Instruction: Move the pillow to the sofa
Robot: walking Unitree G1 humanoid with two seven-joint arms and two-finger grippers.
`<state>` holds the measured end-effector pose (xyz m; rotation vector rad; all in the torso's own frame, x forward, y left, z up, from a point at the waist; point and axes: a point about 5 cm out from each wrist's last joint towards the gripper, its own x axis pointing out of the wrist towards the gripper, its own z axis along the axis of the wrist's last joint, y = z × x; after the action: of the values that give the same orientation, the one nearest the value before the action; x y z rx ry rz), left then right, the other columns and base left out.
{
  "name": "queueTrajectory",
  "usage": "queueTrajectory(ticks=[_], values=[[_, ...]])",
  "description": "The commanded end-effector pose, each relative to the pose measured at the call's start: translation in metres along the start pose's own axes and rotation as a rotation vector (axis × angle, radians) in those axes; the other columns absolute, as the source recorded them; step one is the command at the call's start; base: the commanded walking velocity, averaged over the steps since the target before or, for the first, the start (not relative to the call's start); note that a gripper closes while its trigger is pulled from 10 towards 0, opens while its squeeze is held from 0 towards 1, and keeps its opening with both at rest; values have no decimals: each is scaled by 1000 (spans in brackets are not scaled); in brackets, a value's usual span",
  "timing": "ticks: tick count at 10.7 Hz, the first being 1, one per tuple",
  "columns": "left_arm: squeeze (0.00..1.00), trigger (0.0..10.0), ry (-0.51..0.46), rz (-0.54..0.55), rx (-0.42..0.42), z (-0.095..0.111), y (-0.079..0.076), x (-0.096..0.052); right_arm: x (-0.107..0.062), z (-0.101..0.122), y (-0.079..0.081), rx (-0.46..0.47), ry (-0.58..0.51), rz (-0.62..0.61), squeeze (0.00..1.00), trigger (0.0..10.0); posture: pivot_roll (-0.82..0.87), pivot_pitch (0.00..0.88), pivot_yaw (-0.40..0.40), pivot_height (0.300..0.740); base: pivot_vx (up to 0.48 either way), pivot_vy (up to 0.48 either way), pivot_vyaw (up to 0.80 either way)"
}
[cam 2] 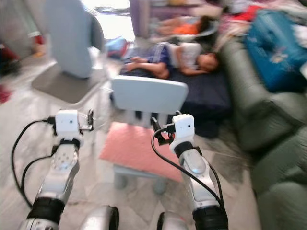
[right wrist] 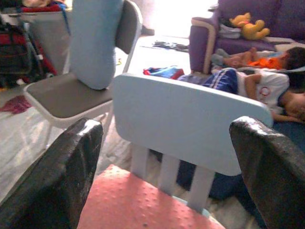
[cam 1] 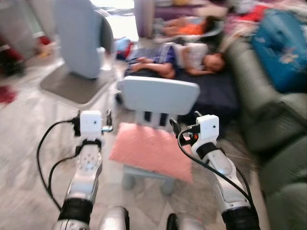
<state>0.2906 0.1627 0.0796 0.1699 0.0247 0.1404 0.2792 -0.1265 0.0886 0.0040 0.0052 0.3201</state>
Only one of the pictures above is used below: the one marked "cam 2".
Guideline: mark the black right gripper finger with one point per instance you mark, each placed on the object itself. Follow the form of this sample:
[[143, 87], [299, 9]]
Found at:
[[156, 125]]

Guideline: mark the silver left robot leg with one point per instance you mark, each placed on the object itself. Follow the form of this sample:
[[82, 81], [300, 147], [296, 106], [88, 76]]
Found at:
[[98, 219]]

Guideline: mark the silver robot leg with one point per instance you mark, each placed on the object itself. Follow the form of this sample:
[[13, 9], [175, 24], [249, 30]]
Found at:
[[98, 219], [175, 221]]

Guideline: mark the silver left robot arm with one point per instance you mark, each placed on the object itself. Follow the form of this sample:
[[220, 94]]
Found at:
[[62, 165]]

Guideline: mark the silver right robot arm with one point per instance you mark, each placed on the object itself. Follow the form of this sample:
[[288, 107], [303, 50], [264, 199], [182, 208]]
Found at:
[[196, 170]]

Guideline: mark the sleeping child in checked shorts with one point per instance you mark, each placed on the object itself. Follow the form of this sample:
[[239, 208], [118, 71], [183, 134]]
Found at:
[[184, 57]]

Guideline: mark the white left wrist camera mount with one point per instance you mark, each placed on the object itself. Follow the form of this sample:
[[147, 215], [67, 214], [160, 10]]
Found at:
[[67, 122]]

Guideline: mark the pink dotted pillow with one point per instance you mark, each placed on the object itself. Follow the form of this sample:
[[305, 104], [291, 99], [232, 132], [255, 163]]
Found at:
[[139, 148]]

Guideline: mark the silver right robot leg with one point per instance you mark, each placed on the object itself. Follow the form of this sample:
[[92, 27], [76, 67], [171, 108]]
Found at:
[[175, 221]]

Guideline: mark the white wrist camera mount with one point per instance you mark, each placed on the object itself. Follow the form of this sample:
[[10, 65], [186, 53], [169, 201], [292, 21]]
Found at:
[[183, 129], [67, 122]]

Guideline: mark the blue flower print bag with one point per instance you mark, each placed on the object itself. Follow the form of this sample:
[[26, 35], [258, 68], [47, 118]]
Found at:
[[276, 48]]

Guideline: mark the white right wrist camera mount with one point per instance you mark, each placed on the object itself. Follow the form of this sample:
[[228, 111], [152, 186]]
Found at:
[[183, 129]]

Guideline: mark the pale blue plastic chair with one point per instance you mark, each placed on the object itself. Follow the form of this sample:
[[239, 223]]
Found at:
[[148, 95]]

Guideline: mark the grey blue standing appliance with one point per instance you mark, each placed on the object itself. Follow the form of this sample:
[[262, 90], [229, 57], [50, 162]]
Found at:
[[72, 38]]

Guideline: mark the dark blue floor mattress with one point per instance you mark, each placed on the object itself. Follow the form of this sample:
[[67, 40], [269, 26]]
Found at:
[[208, 98]]

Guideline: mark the green leather sofa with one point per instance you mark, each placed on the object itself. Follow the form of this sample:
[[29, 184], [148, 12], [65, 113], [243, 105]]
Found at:
[[268, 129]]

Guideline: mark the red floor rug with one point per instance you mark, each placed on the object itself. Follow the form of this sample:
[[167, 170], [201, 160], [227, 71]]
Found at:
[[5, 94]]

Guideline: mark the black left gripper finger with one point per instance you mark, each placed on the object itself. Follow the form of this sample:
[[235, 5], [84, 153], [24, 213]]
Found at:
[[89, 120]]

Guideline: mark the lying child in orange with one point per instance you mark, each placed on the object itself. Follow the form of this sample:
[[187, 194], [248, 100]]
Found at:
[[184, 28]]

